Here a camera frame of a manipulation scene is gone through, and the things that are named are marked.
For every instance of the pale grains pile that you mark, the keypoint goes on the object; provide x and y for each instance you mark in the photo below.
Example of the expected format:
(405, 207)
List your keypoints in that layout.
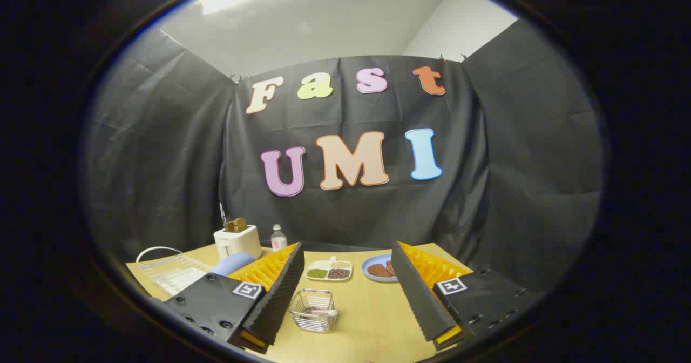
(340, 264)

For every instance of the clear bottle pink label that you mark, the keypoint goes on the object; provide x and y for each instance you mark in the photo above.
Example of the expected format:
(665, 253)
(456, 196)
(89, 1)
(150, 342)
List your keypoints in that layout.
(278, 241)

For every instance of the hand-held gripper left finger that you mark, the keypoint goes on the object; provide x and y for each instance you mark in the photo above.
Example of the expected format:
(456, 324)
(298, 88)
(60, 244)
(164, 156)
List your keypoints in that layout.
(280, 298)

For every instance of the white divided tray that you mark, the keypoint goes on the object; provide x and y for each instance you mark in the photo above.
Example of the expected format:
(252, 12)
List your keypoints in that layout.
(324, 266)

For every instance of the cream toaster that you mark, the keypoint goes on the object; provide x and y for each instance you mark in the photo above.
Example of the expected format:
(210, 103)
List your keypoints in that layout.
(240, 242)

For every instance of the brown toast slice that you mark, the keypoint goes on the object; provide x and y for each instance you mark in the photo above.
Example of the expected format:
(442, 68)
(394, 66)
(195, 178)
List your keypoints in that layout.
(230, 227)
(241, 223)

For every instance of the green beans pile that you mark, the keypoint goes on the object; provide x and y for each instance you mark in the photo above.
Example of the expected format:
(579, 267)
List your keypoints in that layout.
(317, 273)

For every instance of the brown patty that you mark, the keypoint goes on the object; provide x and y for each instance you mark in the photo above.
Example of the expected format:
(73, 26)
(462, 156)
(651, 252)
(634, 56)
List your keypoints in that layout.
(390, 267)
(379, 270)

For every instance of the dark brown beans pile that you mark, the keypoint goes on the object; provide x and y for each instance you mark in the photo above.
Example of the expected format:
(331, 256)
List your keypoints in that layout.
(338, 273)

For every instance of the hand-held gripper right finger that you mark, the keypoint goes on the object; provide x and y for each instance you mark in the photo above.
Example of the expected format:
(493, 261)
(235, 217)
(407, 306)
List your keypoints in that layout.
(421, 298)

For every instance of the black backdrop cloth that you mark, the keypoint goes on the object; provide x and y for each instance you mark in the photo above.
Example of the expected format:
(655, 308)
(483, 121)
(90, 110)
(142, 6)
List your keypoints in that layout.
(378, 212)

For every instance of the blue serving plate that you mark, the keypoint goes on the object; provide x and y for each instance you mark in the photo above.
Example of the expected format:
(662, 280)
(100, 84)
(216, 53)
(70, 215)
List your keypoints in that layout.
(370, 261)

